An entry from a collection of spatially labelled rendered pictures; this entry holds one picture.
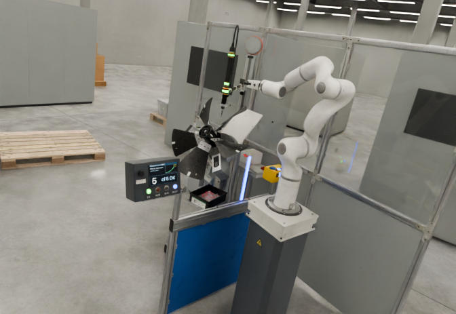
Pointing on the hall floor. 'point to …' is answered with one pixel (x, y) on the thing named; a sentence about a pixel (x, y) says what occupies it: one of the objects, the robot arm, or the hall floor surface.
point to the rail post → (167, 272)
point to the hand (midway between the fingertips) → (246, 81)
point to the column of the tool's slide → (248, 79)
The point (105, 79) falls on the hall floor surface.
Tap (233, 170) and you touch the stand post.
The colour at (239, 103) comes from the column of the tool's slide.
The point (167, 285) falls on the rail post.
